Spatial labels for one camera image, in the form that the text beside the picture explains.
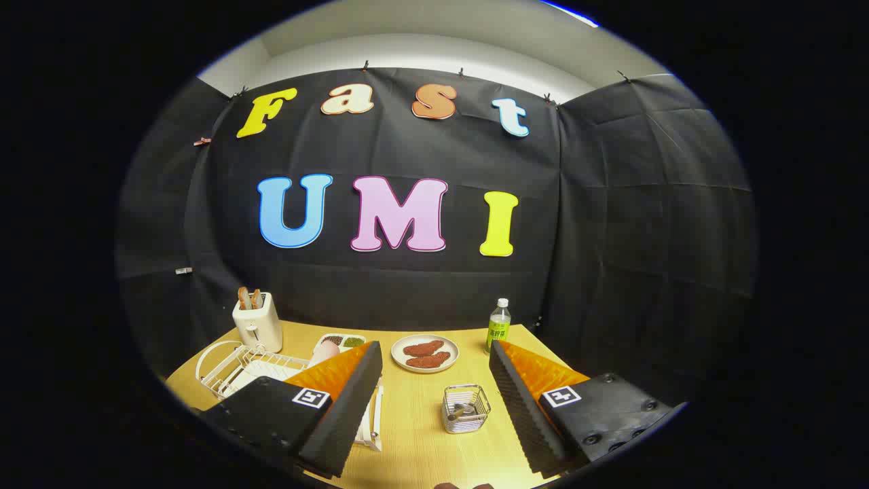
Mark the green label drink bottle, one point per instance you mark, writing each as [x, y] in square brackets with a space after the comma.
[498, 329]

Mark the brown meat patty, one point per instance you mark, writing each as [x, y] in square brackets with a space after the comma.
[429, 360]
[422, 348]

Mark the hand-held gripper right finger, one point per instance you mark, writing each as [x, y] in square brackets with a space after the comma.
[523, 414]

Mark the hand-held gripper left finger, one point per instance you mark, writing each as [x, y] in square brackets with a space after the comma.
[346, 414]

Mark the white plate with meat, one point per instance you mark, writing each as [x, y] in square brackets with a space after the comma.
[424, 369]

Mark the toasted bread slice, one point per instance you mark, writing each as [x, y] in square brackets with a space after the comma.
[243, 299]
[256, 298]

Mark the pink plate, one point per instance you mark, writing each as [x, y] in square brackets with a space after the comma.
[324, 353]

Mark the white toaster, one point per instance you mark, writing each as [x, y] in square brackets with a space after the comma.
[261, 329]

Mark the white divided bean tray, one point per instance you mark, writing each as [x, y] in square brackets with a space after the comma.
[349, 341]

